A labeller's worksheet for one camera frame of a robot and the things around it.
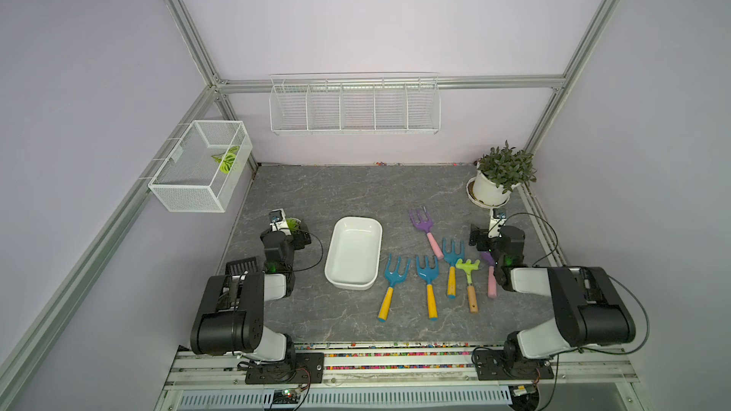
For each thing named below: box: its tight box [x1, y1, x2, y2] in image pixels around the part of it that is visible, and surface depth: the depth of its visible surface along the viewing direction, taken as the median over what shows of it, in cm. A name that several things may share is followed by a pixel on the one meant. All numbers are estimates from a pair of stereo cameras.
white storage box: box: [324, 216, 383, 292], surface depth 96 cm
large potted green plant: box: [466, 139, 538, 209], surface depth 97 cm
